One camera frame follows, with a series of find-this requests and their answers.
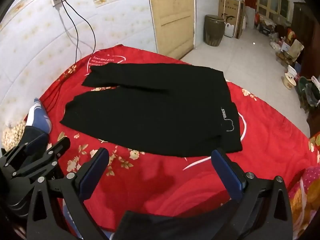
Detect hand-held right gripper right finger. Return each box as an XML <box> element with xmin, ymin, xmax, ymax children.
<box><xmin>211</xmin><ymin>148</ymin><xmax>293</xmax><ymax>240</ymax></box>

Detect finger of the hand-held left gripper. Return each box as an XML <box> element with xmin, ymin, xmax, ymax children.
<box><xmin>0</xmin><ymin>132</ymin><xmax>50</xmax><ymax>170</ymax></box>
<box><xmin>9</xmin><ymin>137</ymin><xmax>71</xmax><ymax>181</ymax></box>

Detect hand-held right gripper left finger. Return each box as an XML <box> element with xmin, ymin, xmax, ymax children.
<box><xmin>26</xmin><ymin>147</ymin><xmax>110</xmax><ymax>240</ymax></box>

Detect black pants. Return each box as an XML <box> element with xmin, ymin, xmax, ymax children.
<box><xmin>59</xmin><ymin>62</ymin><xmax>243</xmax><ymax>158</ymax></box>

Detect bag of peanuts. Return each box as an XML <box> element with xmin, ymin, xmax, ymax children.
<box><xmin>1</xmin><ymin>120</ymin><xmax>27</xmax><ymax>151</ymax></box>

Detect person's leg with blue sock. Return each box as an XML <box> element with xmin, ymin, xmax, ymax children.
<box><xmin>23</xmin><ymin>97</ymin><xmax>53</xmax><ymax>143</ymax></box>

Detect red floral bed sheet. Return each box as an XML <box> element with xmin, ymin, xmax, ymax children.
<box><xmin>24</xmin><ymin>44</ymin><xmax>320</xmax><ymax>233</ymax></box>

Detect dark cloth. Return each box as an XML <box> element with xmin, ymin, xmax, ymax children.
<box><xmin>116</xmin><ymin>204</ymin><xmax>240</xmax><ymax>240</ymax></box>

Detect colourful patterned quilt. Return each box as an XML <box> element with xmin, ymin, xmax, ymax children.
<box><xmin>287</xmin><ymin>132</ymin><xmax>320</xmax><ymax>233</ymax></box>

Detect green basin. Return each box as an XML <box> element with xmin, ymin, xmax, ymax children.
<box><xmin>297</xmin><ymin>76</ymin><xmax>313</xmax><ymax>99</ymax></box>

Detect tan cardboard sheet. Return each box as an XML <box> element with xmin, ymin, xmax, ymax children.
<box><xmin>289</xmin><ymin>39</ymin><xmax>305</xmax><ymax>60</ymax></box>

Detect brown ceramic jar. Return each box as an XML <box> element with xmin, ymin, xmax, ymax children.
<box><xmin>204</xmin><ymin>14</ymin><xmax>225</xmax><ymax>47</ymax></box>

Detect white plastic jug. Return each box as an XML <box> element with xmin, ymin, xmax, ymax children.
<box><xmin>224</xmin><ymin>21</ymin><xmax>235</xmax><ymax>38</ymax></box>

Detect wooden door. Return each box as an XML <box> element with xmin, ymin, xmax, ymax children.
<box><xmin>145</xmin><ymin>0</ymin><xmax>195</xmax><ymax>60</ymax></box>

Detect large cardboard box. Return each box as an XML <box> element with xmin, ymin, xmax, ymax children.
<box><xmin>218</xmin><ymin>0</ymin><xmax>245</xmax><ymax>39</ymax></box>

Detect dark wooden cabinet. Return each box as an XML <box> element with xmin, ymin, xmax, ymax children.
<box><xmin>291</xmin><ymin>1</ymin><xmax>315</xmax><ymax>55</ymax></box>

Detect yellow framed window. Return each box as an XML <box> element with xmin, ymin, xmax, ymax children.
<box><xmin>255</xmin><ymin>0</ymin><xmax>292</xmax><ymax>20</ymax></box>

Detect black power cable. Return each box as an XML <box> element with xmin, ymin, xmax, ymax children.
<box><xmin>61</xmin><ymin>0</ymin><xmax>97</xmax><ymax>55</ymax></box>
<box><xmin>45</xmin><ymin>0</ymin><xmax>80</xmax><ymax>113</ymax></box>

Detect white cable spool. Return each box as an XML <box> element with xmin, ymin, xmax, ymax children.
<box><xmin>282</xmin><ymin>73</ymin><xmax>298</xmax><ymax>88</ymax></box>

